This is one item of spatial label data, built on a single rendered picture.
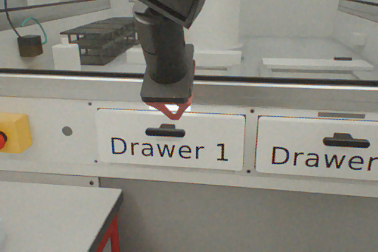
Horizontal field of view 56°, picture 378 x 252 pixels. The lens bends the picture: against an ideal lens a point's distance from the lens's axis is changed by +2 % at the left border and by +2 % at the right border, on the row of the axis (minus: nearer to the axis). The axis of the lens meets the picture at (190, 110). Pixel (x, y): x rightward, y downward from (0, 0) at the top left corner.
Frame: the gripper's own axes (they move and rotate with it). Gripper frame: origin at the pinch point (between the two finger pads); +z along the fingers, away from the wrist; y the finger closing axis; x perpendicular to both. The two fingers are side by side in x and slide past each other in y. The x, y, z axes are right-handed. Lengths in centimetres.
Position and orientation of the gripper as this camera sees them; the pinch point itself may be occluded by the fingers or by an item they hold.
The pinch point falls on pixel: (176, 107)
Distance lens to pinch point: 57.1
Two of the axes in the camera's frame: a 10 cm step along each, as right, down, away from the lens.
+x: -9.9, -0.3, 1.2
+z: 0.8, 5.9, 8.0
